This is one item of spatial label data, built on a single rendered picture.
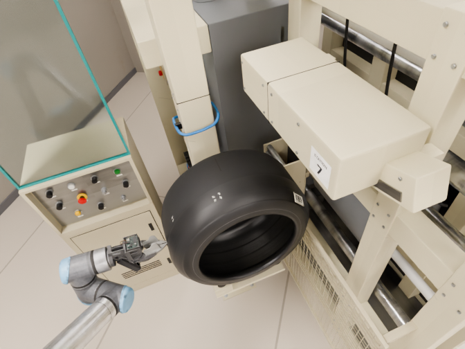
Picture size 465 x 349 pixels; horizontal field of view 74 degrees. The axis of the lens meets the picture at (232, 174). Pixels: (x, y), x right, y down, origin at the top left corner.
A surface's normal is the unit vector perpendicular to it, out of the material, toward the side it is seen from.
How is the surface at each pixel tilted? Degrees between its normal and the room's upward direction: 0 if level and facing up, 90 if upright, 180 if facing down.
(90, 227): 90
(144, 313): 0
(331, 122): 0
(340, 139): 0
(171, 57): 90
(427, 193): 72
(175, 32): 90
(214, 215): 46
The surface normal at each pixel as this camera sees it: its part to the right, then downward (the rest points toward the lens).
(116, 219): 0.35, 0.65
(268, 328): -0.11, -0.69
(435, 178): 0.29, 0.41
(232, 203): 0.09, -0.04
